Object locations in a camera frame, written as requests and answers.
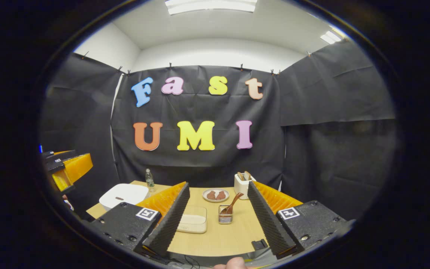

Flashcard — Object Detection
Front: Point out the round white plate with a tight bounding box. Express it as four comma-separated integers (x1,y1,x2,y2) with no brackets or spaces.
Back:
202,188,230,203

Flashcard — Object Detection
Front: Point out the white rice cooker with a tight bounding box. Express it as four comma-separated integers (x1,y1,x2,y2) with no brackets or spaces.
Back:
99,183,149,211

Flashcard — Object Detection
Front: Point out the clear plastic water bottle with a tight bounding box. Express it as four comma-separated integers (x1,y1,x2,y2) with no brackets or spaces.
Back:
145,168,155,193

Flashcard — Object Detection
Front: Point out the white toaster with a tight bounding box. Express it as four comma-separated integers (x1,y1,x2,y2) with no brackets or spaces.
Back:
234,174,256,200

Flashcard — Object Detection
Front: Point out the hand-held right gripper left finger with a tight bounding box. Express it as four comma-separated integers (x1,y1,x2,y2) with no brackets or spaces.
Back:
91,182,191,258

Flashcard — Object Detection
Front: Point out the clear rice container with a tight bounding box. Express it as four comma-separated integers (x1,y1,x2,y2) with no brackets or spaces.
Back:
177,205,208,234

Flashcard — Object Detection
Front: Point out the ceiling light panel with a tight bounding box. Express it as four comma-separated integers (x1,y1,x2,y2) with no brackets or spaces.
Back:
320,30,344,44
165,0,258,15

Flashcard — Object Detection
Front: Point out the brown wooden spoon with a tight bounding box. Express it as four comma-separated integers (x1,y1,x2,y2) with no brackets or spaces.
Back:
221,192,244,215

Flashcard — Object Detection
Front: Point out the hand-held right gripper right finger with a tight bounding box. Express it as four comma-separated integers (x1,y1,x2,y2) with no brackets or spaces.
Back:
247,181,356,259

